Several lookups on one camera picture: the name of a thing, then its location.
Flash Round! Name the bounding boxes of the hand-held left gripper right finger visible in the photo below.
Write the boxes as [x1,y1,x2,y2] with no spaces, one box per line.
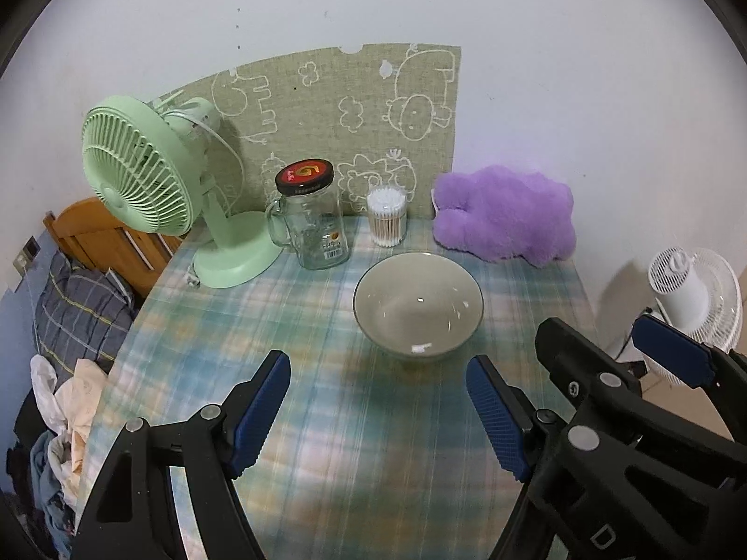
[465,355,571,560]

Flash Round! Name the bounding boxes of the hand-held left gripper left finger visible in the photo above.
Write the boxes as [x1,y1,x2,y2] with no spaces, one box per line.
[70,350,291,560]

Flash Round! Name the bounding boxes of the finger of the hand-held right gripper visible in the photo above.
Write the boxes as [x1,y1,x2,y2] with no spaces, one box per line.
[535,318,643,438]
[633,314,747,441]

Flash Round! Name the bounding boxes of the cream floral ceramic bowl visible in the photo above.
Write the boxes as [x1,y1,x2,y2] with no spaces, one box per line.
[352,252,485,361]

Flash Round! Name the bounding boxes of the white floor fan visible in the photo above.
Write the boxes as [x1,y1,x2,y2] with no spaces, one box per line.
[633,246,747,389]

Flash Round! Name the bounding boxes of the plaid tablecloth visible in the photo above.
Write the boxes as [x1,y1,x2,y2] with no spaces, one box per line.
[73,213,599,560]

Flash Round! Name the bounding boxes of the purple plush toy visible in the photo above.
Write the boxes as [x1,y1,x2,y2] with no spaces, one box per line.
[432,163,578,269]

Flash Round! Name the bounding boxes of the glass mug jar with lid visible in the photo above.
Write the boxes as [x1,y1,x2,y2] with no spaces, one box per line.
[264,159,350,271]

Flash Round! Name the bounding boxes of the pile of clothes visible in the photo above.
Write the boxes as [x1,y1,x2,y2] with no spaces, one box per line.
[6,356,109,538]

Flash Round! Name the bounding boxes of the blue plaid blanket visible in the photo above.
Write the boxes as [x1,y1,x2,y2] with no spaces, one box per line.
[34,248,138,374]

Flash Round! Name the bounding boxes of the wooden chair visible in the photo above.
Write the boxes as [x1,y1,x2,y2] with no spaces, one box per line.
[43,197,184,298]

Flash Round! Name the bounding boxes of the cotton swab container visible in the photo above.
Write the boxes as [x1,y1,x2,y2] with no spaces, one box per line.
[366,185,408,247]

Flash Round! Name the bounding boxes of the green desk fan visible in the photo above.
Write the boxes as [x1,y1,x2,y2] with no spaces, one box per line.
[80,95,286,289]

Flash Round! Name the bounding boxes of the black power cable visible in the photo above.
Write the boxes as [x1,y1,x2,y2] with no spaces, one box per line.
[615,305,655,363]

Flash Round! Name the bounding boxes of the wall socket plate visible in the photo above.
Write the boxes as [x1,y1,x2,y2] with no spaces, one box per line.
[14,236,39,274]

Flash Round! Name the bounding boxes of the beige cartoon wall mat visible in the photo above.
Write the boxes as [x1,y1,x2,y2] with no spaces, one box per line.
[153,42,462,217]

